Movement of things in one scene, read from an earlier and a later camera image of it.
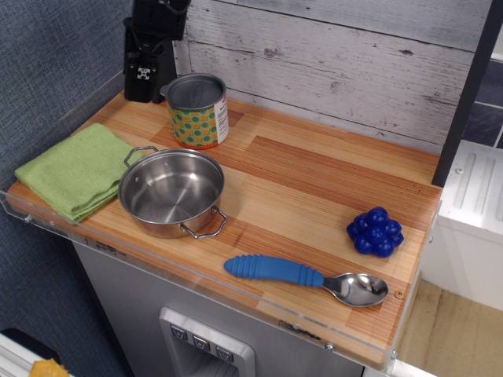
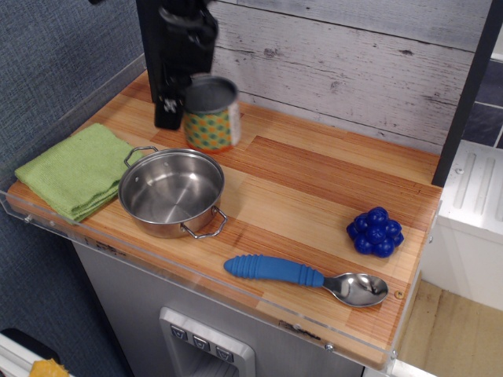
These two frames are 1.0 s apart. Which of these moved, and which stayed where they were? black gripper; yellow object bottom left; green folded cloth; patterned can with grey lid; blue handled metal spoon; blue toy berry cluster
Moved: patterned can with grey lid; black gripper
Stayed: green folded cloth; yellow object bottom left; blue handled metal spoon; blue toy berry cluster
